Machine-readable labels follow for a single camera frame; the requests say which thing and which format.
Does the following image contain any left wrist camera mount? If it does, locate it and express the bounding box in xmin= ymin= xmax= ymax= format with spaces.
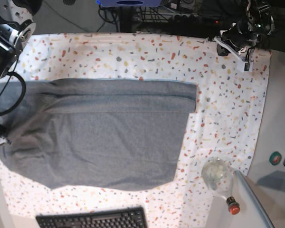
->
xmin=214 ymin=36 xmax=255 ymax=73

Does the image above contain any grey t-shirt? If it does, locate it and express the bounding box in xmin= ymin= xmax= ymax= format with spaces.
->
xmin=0 ymin=79 xmax=197 ymax=191

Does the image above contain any metal wire rack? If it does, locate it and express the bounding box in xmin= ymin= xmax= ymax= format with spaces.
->
xmin=133 ymin=0 xmax=203 ymax=23

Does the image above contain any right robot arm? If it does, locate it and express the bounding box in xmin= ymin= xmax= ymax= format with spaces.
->
xmin=0 ymin=0 xmax=43 ymax=116

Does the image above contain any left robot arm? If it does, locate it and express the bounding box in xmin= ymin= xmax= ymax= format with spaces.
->
xmin=213 ymin=0 xmax=275 ymax=62

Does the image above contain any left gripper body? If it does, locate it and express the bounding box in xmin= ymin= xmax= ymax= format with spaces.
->
xmin=219 ymin=22 xmax=257 ymax=48

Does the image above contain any green tape roll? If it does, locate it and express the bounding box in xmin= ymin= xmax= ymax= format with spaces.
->
xmin=269 ymin=152 xmax=282 ymax=166

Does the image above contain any blue box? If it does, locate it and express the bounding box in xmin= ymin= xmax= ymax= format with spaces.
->
xmin=96 ymin=0 xmax=162 ymax=7

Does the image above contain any clear glass bottle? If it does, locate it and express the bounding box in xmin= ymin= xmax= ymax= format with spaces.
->
xmin=201 ymin=157 xmax=240 ymax=215

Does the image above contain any terrazzo pattern tablecloth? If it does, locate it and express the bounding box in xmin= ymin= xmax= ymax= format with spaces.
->
xmin=0 ymin=33 xmax=271 ymax=228

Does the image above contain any black keyboard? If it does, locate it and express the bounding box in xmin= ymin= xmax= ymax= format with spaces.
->
xmin=36 ymin=207 xmax=148 ymax=228

